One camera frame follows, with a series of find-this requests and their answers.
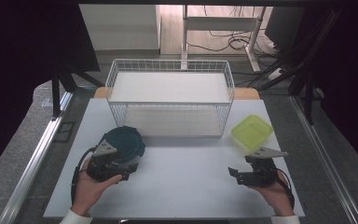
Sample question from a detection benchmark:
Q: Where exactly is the white cabinet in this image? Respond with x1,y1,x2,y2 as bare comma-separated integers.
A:
78,4,162,51

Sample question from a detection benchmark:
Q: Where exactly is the round container dark blue lid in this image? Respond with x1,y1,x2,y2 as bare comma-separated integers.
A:
100,125,146,166

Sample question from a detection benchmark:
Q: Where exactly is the wooden table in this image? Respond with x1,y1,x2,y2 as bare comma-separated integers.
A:
92,86,261,101

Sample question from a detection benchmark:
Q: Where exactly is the aluminium rail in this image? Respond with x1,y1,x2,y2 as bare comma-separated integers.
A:
0,91,75,224
288,94,358,224

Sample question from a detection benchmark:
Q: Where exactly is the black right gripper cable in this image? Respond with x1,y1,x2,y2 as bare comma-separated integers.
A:
274,167,296,210

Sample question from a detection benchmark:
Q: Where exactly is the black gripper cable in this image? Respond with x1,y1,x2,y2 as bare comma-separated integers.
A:
274,167,296,210
70,147,98,206

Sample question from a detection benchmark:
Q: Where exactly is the person's left hand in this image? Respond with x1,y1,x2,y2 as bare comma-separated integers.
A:
72,157,124,217

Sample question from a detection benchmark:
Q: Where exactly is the white metal desk frame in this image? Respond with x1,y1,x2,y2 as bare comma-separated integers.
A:
181,4,268,73

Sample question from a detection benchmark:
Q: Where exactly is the black tripod stand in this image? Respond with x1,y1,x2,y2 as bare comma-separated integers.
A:
50,65,105,121

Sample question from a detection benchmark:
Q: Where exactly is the white wire shelf rack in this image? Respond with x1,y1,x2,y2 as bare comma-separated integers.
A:
104,58,236,139

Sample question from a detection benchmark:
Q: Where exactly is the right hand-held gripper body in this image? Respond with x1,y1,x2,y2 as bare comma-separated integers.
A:
237,147,289,188

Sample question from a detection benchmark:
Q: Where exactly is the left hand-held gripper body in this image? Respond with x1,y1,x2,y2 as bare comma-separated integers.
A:
87,139,121,183

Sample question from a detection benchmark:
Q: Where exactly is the black metal stand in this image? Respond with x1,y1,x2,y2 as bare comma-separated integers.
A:
287,66,324,126

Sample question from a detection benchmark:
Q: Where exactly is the green square plastic container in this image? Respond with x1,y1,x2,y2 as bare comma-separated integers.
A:
230,113,275,153

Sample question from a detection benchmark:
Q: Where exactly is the dark curtain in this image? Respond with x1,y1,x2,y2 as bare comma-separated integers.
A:
0,0,102,182

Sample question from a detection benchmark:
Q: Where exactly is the black floor cable bundle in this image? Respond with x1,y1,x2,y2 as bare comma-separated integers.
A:
186,5,282,60

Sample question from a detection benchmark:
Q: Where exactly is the person's right hand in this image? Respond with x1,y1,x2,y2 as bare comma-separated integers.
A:
247,170,295,217

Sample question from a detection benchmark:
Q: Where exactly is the white table board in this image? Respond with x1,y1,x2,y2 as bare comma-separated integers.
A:
42,97,306,219

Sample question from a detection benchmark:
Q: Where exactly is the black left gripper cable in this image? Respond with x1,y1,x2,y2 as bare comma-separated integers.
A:
70,147,98,206

